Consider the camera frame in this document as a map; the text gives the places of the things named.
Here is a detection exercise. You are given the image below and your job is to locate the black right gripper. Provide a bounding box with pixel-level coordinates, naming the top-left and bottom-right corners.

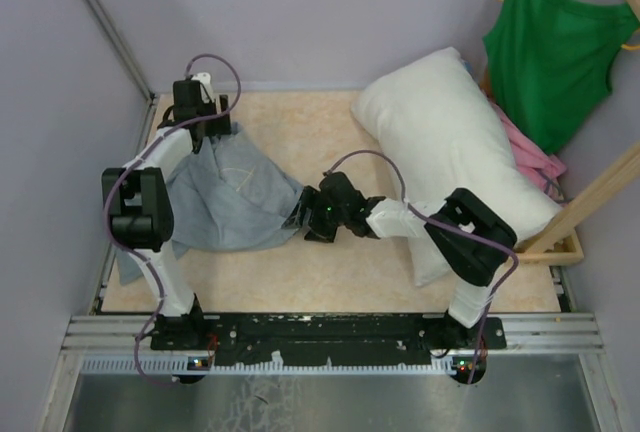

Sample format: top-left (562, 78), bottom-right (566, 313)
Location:
top-left (283, 186), bottom-right (349, 243)

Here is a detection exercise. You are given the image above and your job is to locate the grey-blue pillowcase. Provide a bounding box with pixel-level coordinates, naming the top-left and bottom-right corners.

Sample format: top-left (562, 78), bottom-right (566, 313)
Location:
top-left (117, 121), bottom-right (306, 286)

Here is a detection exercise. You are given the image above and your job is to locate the white pillow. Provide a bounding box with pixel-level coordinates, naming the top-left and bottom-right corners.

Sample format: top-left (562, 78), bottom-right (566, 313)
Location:
top-left (349, 46), bottom-right (564, 289)

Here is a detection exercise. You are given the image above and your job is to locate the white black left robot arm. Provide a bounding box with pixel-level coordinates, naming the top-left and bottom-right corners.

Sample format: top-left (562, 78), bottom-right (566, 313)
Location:
top-left (101, 73), bottom-right (231, 349)

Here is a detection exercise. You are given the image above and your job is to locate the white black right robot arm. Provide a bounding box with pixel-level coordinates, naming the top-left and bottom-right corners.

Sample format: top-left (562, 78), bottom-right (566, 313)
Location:
top-left (282, 172), bottom-right (517, 348)

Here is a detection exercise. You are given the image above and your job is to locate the pink shirt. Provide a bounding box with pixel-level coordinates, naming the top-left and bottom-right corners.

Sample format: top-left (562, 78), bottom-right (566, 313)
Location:
top-left (491, 103), bottom-right (567, 193)

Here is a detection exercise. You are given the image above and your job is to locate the green tank top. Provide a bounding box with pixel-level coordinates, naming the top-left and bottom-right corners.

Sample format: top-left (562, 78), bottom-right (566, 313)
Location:
top-left (483, 0), bottom-right (639, 154)

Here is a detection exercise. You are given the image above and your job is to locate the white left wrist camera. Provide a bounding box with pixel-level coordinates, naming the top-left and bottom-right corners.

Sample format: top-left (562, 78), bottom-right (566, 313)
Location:
top-left (191, 72), bottom-right (216, 103)

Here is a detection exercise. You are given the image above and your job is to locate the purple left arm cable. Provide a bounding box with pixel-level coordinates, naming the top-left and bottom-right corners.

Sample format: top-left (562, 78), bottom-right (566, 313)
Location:
top-left (102, 54), bottom-right (242, 388)

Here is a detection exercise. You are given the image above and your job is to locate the white slotted cable duct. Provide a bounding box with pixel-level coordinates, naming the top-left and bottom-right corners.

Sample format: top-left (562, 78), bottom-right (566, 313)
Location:
top-left (80, 352), bottom-right (471, 378)

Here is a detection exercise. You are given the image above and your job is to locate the wooden clothes rack frame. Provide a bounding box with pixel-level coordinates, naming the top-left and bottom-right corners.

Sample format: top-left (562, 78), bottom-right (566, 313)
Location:
top-left (479, 0), bottom-right (640, 266)

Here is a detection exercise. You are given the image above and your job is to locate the aluminium rail frame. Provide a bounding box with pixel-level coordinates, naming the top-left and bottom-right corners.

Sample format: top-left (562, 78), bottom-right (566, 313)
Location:
top-left (39, 96), bottom-right (621, 432)

